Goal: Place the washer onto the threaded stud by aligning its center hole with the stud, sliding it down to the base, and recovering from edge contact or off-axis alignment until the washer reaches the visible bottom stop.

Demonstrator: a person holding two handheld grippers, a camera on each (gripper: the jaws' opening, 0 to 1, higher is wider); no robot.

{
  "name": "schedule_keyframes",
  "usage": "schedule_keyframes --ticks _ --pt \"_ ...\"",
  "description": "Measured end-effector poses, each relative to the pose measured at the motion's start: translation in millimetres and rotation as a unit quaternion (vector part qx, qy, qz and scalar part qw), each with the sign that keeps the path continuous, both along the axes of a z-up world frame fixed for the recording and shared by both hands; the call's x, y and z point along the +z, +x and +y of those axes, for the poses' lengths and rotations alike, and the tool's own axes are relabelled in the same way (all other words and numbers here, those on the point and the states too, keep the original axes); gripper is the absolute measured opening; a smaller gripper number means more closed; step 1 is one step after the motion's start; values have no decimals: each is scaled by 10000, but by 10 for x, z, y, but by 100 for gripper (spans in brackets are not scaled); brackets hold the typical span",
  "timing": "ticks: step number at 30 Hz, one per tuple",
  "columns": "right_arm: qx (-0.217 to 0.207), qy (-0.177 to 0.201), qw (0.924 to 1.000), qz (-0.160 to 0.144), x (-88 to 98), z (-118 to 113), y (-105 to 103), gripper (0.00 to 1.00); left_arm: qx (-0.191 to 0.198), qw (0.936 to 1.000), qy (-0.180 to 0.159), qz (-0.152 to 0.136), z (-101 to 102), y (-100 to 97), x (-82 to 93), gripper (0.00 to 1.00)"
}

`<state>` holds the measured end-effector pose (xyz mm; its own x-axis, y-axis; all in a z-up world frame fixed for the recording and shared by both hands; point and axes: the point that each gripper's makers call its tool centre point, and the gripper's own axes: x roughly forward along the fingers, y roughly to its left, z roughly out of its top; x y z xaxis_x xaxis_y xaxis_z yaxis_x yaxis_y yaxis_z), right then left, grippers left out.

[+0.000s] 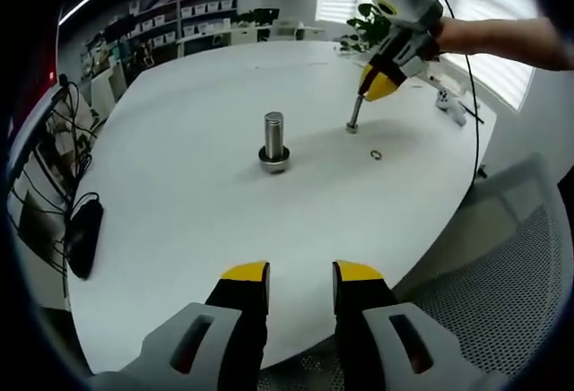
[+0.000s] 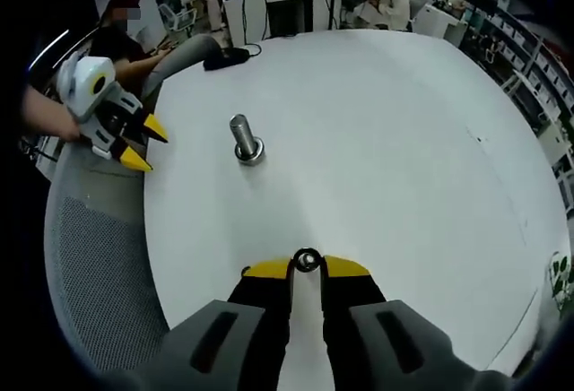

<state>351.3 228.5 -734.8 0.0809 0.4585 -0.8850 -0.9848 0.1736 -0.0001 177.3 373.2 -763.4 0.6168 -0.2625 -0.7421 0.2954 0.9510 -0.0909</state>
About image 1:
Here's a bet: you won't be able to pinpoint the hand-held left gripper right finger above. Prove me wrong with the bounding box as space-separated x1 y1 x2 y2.
331 259 512 391

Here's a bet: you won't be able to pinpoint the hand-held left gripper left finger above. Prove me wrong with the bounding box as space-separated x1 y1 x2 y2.
91 259 271 391

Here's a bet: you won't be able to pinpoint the thin threaded stud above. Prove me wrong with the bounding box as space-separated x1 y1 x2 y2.
344 93 363 135

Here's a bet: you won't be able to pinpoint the thick threaded stud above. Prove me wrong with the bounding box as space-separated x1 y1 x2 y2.
257 111 291 176

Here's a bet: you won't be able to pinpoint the green potted plant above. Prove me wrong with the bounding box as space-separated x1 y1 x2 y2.
338 3 396 56

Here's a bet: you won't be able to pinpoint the white game controller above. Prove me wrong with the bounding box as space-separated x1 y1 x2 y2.
434 88 470 127

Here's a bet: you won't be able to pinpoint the grey mesh office chair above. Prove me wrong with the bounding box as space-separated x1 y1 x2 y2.
257 152 573 391

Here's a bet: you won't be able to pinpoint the shelving with white bins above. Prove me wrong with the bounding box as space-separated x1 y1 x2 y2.
102 0 239 58

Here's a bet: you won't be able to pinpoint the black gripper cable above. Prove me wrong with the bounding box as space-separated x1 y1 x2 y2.
428 0 483 190

